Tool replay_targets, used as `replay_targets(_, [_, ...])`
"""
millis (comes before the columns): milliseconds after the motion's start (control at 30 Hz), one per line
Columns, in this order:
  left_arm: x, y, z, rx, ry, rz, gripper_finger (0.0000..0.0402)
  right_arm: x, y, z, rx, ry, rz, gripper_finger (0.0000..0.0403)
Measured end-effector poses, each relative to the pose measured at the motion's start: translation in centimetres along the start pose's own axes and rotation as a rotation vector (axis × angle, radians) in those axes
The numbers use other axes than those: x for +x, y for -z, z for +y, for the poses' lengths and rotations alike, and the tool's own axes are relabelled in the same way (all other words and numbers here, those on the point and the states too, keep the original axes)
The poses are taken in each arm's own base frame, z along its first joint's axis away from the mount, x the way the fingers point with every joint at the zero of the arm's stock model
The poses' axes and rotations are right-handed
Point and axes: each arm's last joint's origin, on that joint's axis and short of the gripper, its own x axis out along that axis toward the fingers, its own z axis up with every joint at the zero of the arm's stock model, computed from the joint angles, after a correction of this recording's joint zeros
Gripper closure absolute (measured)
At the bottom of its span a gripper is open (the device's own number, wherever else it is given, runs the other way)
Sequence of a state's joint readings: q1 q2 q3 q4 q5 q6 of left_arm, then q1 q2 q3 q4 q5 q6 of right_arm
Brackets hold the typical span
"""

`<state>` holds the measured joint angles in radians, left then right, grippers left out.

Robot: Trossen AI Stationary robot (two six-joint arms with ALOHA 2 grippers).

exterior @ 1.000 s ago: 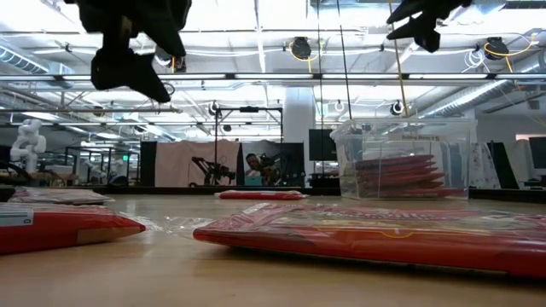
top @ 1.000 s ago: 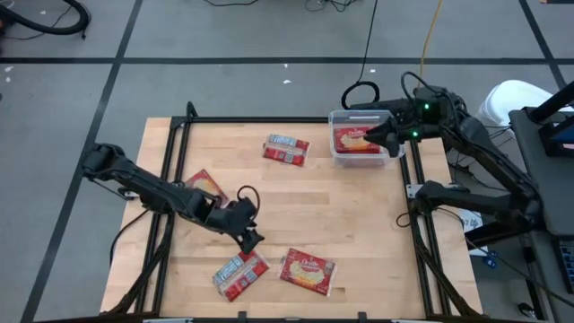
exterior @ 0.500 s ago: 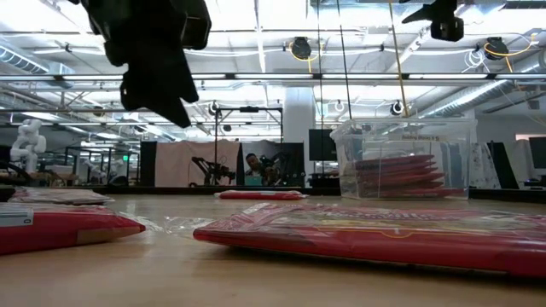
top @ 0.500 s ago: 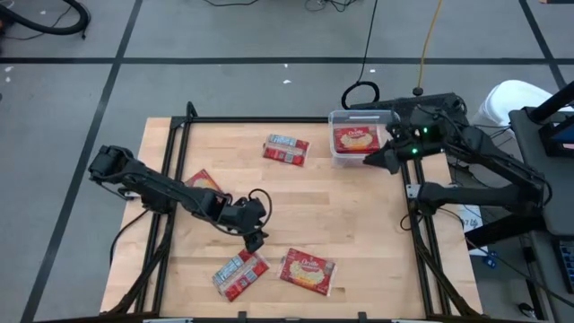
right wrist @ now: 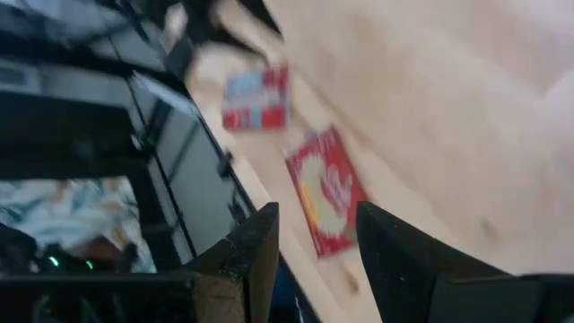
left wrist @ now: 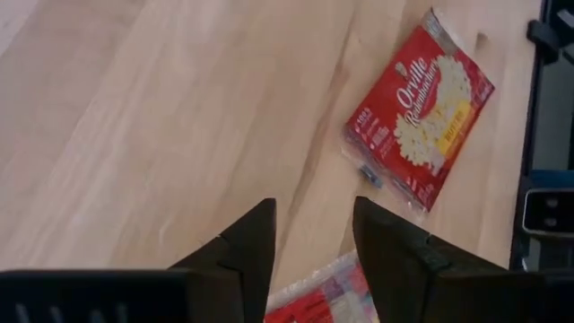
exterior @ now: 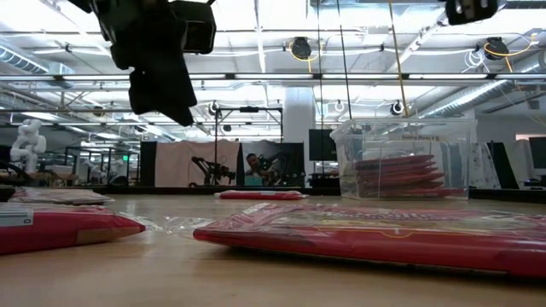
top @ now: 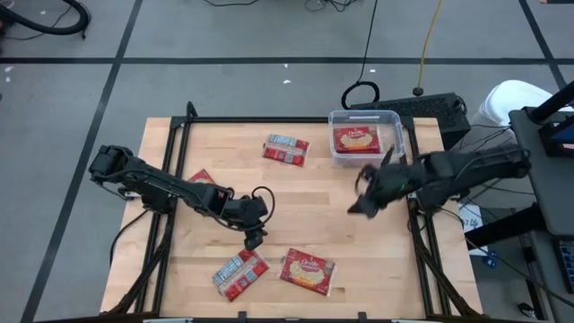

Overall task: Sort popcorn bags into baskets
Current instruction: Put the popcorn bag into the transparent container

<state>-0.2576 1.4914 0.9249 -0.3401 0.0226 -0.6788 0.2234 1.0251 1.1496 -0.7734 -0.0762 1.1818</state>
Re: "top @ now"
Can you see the clear plastic bin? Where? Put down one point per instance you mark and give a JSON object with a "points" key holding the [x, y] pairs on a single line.
{"points": [[394, 130]]}

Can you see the white paper sheet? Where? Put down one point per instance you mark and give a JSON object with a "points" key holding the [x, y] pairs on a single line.
{"points": [[471, 220]]}

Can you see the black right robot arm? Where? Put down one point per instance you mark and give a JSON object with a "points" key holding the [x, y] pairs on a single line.
{"points": [[471, 167]]}

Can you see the dark keyboard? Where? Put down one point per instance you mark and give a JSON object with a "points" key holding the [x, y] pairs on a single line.
{"points": [[567, 264]]}

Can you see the white rounded object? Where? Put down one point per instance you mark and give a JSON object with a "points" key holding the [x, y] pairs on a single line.
{"points": [[507, 101]]}

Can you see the red popcorn bag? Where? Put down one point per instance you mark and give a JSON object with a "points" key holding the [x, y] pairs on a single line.
{"points": [[240, 274], [356, 140], [202, 176], [307, 271], [287, 150]]}

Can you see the blue tag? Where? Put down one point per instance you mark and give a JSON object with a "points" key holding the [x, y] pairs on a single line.
{"points": [[492, 260]]}

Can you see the grey cart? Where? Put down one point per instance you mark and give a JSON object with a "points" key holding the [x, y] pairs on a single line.
{"points": [[551, 188]]}

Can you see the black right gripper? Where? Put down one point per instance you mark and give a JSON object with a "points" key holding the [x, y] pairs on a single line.
{"points": [[394, 181]]}

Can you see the black computer case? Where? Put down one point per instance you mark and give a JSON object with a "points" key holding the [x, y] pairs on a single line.
{"points": [[437, 114]]}

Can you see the black computer mouse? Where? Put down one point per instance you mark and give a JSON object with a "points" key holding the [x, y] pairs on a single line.
{"points": [[525, 308]]}

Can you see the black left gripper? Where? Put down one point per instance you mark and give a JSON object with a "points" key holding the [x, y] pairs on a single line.
{"points": [[244, 213]]}

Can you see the black beam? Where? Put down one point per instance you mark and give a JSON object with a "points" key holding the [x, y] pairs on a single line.
{"points": [[507, 226]]}

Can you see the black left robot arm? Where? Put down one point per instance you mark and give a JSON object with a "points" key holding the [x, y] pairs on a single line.
{"points": [[134, 172]]}

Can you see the black pole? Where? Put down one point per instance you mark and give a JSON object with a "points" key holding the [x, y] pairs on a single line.
{"points": [[553, 102]]}

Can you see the black metal table frame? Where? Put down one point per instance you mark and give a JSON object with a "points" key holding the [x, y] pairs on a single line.
{"points": [[291, 119]]}

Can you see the dark blue box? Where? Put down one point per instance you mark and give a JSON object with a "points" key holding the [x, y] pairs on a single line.
{"points": [[558, 139]]}

